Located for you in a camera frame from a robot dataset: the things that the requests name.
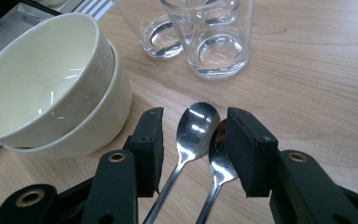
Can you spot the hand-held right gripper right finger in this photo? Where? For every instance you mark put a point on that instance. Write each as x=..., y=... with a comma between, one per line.
x=251, y=155

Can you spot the cream ceramic bowl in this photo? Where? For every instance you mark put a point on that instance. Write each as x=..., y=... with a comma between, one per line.
x=37, y=77
x=51, y=2
x=105, y=124

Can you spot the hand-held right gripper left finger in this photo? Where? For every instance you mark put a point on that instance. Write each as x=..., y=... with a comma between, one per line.
x=149, y=149

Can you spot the clear drinking glass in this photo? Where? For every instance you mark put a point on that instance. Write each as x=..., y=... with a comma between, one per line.
x=220, y=59
x=217, y=21
x=161, y=43

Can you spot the grey striped placemat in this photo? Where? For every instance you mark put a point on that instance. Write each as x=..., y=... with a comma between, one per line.
x=0, y=46

